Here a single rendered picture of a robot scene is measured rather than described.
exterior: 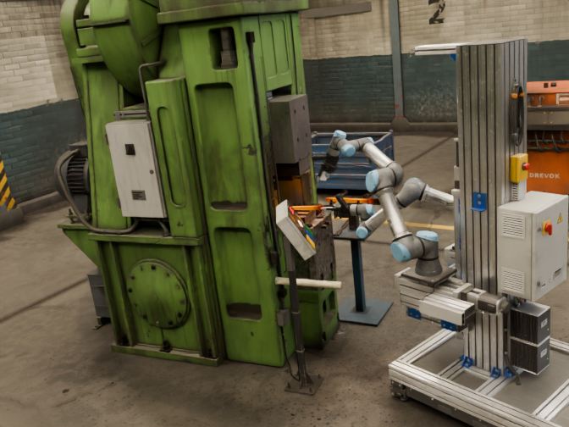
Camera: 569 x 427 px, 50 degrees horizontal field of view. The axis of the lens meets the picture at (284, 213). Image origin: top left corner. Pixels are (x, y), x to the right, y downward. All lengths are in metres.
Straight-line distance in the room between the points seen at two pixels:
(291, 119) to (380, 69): 8.23
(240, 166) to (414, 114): 8.26
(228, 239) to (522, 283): 1.87
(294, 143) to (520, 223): 1.50
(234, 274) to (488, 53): 2.15
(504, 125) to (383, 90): 8.96
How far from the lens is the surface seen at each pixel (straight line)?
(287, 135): 3.96
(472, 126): 3.31
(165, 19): 3.93
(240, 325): 4.31
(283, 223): 3.48
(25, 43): 9.80
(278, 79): 4.13
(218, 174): 4.02
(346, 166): 7.92
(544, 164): 7.19
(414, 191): 3.87
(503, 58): 3.20
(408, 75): 11.88
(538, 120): 6.95
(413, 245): 3.40
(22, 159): 9.64
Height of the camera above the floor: 2.23
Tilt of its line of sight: 17 degrees down
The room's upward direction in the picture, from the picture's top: 7 degrees counter-clockwise
